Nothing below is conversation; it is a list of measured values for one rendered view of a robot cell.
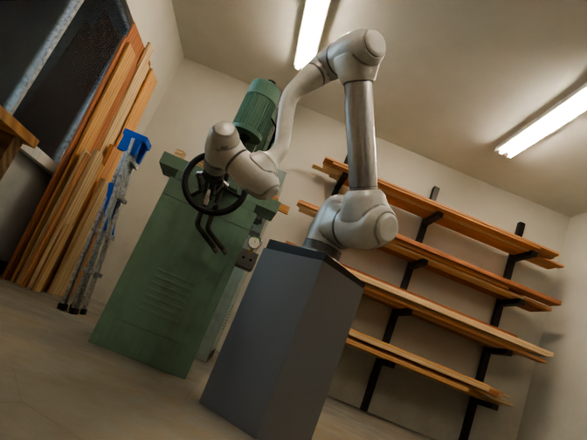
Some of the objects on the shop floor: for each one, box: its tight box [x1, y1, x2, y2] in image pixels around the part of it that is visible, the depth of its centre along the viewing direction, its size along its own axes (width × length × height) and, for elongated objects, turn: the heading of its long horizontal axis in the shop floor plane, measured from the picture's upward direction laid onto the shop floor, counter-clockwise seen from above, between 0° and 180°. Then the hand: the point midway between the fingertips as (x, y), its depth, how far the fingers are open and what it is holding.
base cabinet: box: [88, 194, 250, 380], centre depth 229 cm, size 45×58×71 cm
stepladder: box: [57, 128, 152, 315], centre depth 284 cm, size 27×25×116 cm
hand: (207, 197), depth 177 cm, fingers closed
